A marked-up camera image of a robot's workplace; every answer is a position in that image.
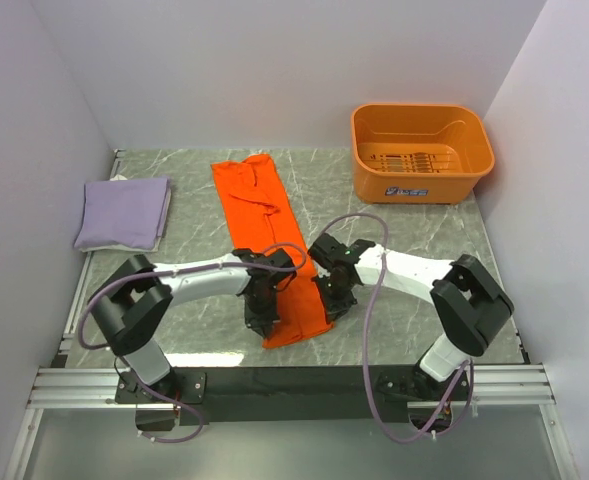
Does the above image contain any orange t shirt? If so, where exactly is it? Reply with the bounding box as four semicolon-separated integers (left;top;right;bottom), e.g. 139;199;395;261
211;154;333;349

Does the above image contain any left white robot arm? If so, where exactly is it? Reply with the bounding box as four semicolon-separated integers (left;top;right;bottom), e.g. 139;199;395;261
87;248;298;402

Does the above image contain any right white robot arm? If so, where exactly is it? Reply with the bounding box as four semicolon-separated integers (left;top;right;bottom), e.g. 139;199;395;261
308;233;514;399

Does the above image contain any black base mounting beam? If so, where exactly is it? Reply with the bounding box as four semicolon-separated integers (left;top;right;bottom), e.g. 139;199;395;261
115;365;470;433

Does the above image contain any orange plastic basket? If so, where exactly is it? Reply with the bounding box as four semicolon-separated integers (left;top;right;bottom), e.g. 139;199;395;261
351;103;495;205

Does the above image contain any folded purple t shirt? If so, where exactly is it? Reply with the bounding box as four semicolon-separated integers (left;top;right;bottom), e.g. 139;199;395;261
73;175;172;251

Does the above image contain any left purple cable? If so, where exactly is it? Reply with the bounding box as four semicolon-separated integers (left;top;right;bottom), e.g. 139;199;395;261
77;241;309;445

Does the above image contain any aluminium table edge rail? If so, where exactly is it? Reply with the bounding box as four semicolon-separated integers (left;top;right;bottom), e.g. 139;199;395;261
48;147;127;369

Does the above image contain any front aluminium rail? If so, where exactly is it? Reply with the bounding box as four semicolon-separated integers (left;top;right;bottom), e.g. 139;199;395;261
27;364;555;421

